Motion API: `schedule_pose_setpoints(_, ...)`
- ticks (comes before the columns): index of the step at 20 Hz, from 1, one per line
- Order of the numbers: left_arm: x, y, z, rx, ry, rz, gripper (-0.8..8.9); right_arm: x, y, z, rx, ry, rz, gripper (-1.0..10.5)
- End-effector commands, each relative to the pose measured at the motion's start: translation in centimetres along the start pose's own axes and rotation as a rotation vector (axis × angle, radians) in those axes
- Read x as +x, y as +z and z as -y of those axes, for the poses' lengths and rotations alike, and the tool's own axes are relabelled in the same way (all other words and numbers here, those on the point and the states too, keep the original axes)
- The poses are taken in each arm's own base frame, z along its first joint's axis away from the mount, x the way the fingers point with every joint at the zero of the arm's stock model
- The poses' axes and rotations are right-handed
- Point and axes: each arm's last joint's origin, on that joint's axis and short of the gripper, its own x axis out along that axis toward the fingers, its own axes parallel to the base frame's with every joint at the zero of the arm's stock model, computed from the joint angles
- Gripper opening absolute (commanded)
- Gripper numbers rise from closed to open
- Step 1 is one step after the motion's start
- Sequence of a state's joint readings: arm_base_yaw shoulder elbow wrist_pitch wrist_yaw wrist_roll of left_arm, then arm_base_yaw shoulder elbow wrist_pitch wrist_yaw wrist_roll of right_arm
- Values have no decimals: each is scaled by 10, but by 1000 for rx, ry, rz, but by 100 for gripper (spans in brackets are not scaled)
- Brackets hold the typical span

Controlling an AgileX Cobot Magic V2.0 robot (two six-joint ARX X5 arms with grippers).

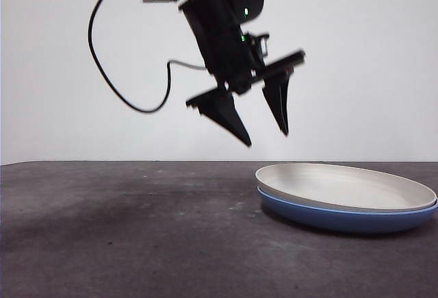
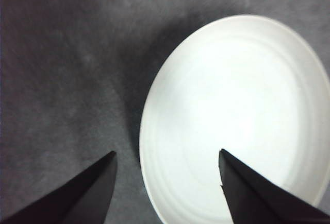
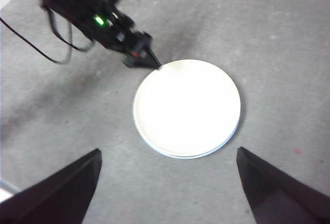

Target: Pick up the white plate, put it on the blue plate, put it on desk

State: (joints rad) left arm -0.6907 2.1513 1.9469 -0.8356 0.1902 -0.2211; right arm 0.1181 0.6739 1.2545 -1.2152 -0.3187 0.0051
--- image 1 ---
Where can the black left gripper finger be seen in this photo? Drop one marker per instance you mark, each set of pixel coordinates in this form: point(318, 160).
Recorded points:
point(279, 106)
point(226, 116)

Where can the white round plate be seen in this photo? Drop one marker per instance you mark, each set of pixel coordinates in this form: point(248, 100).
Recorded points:
point(342, 185)

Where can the blue round plate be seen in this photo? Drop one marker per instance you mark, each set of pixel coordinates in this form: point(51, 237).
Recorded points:
point(342, 221)

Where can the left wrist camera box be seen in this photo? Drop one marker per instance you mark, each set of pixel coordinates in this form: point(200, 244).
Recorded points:
point(263, 44)

